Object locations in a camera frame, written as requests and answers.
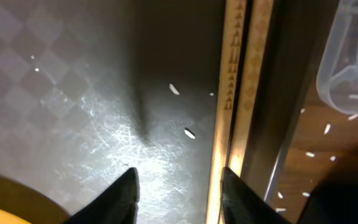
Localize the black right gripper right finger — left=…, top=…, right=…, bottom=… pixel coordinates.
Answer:
left=221, top=167, right=290, bottom=224

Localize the dark brown serving tray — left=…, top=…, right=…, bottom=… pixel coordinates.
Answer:
left=0, top=0, right=341, bottom=224

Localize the clear plastic waste bin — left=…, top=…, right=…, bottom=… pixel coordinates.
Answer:
left=316, top=0, right=358, bottom=115

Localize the wooden chopstick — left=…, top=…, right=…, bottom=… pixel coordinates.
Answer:
left=225, top=0, right=274, bottom=175
left=205, top=0, right=247, bottom=224

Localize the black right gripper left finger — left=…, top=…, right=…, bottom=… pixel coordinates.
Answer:
left=64, top=167, right=140, bottom=224

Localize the black food waste tray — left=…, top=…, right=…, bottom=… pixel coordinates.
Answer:
left=297, top=184, right=358, bottom=224

